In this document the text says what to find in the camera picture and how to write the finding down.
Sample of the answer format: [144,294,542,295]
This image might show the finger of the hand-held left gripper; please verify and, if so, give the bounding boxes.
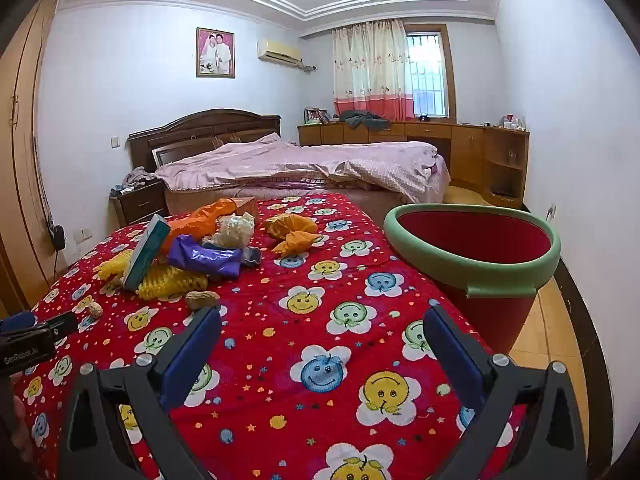
[0,310,78,376]

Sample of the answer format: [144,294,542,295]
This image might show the yellow orange knotted bag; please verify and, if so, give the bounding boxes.
[265,213,323,256]

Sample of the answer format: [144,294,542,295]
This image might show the wooden corner shelf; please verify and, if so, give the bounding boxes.
[482,126,530,208]

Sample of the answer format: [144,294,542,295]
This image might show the purple plastic bag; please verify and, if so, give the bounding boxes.
[167,234,246,281]

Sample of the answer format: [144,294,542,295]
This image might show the brown skirted bed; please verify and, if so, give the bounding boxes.
[164,152,451,216]

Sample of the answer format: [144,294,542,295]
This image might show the pale crumpled clothes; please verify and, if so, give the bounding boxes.
[122,169,161,188]

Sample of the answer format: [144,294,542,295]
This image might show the long wooden desk cabinet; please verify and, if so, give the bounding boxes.
[298,117,486,181]

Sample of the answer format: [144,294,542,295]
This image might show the red smiley flower blanket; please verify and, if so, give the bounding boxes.
[12,192,531,480]

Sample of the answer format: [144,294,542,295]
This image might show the pink quilt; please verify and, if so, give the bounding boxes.
[155,132,448,203]

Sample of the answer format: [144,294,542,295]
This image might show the wooden wardrobe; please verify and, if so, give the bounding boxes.
[0,0,66,306]

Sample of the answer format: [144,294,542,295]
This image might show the white air conditioner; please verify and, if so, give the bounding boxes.
[257,38,304,67]

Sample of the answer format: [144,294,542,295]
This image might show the teal cardboard box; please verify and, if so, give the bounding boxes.
[121,213,172,292]

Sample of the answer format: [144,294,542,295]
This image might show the peanut in shell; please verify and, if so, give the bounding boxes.
[185,290,222,311]
[79,295,104,320]

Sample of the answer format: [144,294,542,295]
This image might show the orange plastic bag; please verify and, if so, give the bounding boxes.
[160,198,238,261]

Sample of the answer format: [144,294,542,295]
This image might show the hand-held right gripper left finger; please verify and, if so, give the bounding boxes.
[59,305,223,480]

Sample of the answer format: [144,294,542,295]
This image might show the dark grey clothes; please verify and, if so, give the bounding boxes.
[340,110,392,131]

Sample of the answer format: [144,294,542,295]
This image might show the white foam wrap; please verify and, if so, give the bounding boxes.
[202,212,256,248]

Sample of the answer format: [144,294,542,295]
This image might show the yellow foam fruit net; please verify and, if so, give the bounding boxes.
[137,262,208,303]
[94,252,136,282]

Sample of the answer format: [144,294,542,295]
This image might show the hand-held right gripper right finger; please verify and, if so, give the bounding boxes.
[422,305,588,480]

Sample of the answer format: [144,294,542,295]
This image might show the cream and red curtain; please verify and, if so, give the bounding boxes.
[332,19,416,117]

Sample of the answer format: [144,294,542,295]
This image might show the dark wooden headboard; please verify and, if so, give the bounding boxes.
[127,108,282,173]

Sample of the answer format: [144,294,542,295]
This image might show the dark wooden nightstand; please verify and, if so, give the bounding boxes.
[110,180,168,228]

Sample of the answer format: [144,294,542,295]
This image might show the red bin with green rim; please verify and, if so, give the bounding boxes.
[383,203,562,356]

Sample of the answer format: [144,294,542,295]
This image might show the framed wall photo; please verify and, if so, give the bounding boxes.
[196,27,236,78]

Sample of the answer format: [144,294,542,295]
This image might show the barred window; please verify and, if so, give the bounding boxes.
[405,30,449,118]

